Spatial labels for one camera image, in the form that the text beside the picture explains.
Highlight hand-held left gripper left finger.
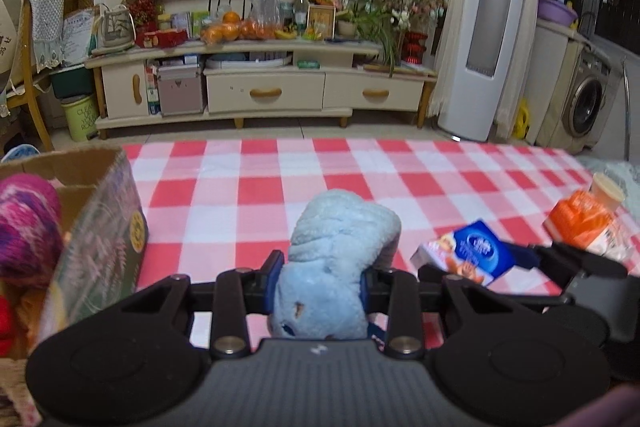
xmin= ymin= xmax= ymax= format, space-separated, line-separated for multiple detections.
xmin=107 ymin=251 xmax=286 ymax=360

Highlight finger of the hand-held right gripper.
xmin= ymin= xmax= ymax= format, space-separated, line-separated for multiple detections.
xmin=417 ymin=263 xmax=576 ymax=308
xmin=515 ymin=243 xmax=630 ymax=280

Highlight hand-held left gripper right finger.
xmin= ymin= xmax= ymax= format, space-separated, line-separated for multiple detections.
xmin=360 ymin=268 xmax=526 ymax=360

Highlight blue snack packet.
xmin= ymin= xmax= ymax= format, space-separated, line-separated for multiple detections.
xmin=410 ymin=219 xmax=517 ymax=288

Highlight light blue plush toy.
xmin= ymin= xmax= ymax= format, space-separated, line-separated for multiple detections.
xmin=270 ymin=189 xmax=402 ymax=340

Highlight cardboard box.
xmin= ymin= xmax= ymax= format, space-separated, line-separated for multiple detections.
xmin=0 ymin=146 xmax=150 ymax=360

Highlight purple knitted hat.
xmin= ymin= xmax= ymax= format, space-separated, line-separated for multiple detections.
xmin=0 ymin=173 xmax=66 ymax=290

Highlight orange tissue pack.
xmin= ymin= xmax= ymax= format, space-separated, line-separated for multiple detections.
xmin=542 ymin=189 xmax=635 ymax=264

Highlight paper cup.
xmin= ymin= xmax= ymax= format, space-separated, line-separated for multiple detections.
xmin=590 ymin=172 xmax=627 ymax=212

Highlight red checkered tablecloth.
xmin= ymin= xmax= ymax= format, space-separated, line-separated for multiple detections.
xmin=122 ymin=138 xmax=640 ymax=353

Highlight pale fluffy cloth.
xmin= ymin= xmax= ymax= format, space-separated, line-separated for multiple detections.
xmin=580 ymin=157 xmax=640 ymax=202

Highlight yellow detergent jug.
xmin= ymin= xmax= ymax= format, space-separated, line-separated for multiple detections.
xmin=514 ymin=99 xmax=531 ymax=140

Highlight washing machine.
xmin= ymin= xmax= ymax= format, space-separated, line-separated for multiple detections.
xmin=562 ymin=47 xmax=613 ymax=152

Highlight white tower air conditioner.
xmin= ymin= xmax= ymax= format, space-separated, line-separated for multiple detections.
xmin=437 ymin=0 xmax=531 ymax=142

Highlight cream television cabinet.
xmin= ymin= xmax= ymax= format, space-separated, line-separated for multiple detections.
xmin=85 ymin=41 xmax=438 ymax=140

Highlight grey storage box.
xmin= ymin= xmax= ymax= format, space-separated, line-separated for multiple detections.
xmin=157 ymin=64 xmax=206 ymax=116

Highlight red vase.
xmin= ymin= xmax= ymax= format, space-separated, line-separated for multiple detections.
xmin=402 ymin=31 xmax=428 ymax=65

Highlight purple plastic basin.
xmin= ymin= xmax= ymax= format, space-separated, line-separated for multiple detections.
xmin=537 ymin=0 xmax=578 ymax=26

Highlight light green bucket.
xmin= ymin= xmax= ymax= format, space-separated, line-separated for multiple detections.
xmin=61 ymin=94 xmax=101 ymax=142

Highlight pile of oranges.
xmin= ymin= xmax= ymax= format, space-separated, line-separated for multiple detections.
xmin=201 ymin=9 xmax=276 ymax=45

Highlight potted spider plant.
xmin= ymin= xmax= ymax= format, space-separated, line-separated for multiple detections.
xmin=336 ymin=7 xmax=406 ymax=78

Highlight red gift box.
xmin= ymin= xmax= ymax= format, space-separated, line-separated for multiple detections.
xmin=135 ymin=29 xmax=188 ymax=49

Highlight green product boxes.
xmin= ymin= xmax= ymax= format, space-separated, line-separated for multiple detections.
xmin=172 ymin=11 xmax=211 ymax=40

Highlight artificial flower bouquet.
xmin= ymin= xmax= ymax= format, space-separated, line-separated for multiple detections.
xmin=357 ymin=0 xmax=448 ymax=32

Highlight white radiator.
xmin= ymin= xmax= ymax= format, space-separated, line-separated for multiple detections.
xmin=207 ymin=0 xmax=251 ymax=20

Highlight dark green bin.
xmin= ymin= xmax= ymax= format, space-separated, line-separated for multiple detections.
xmin=50 ymin=64 xmax=96 ymax=100

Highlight blue shoe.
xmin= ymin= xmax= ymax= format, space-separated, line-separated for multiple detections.
xmin=2 ymin=144 xmax=40 ymax=162

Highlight wooden chair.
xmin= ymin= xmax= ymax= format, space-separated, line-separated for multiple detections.
xmin=0 ymin=0 xmax=56 ymax=152

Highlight white printed bag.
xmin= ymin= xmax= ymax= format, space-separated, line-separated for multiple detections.
xmin=92 ymin=3 xmax=137 ymax=50

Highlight red berry plant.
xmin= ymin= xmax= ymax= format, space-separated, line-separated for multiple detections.
xmin=122 ymin=0 xmax=156 ymax=32

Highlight white certificate sheet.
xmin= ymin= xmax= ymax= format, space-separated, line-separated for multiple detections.
xmin=62 ymin=7 xmax=98 ymax=65

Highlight white lace cloth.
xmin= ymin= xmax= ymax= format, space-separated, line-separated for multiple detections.
xmin=25 ymin=0 xmax=66 ymax=70

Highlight cream cartoon print cloth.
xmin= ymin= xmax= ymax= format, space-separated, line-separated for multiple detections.
xmin=0 ymin=0 xmax=26 ymax=102

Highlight wooden photo frame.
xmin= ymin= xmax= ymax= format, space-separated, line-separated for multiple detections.
xmin=306 ymin=4 xmax=336 ymax=42

